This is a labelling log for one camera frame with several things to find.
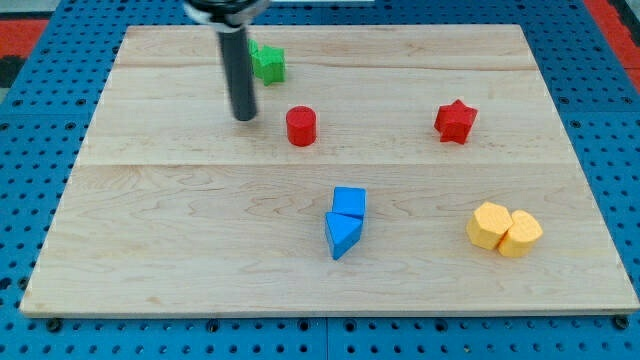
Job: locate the yellow hexagonal block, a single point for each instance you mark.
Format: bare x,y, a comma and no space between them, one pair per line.
488,225

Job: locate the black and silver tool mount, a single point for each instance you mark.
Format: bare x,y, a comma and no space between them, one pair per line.
227,12

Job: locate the red star block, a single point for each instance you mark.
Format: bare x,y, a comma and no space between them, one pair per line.
455,121

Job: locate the green star block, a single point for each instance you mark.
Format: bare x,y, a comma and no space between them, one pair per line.
269,65

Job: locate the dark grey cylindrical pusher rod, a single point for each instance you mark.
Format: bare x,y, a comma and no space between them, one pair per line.
237,64

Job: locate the yellow rounded block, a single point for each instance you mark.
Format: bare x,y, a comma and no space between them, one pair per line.
521,237

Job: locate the red cylinder block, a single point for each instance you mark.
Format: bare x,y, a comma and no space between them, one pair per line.
301,124

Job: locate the blue cube block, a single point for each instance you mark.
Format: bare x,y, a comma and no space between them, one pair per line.
349,201

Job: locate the blue triangular prism block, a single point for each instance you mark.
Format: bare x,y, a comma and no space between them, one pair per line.
342,233

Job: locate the green block behind rod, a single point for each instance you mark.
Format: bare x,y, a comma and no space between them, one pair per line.
253,47

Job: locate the light wooden board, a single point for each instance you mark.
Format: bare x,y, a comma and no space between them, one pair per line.
174,209

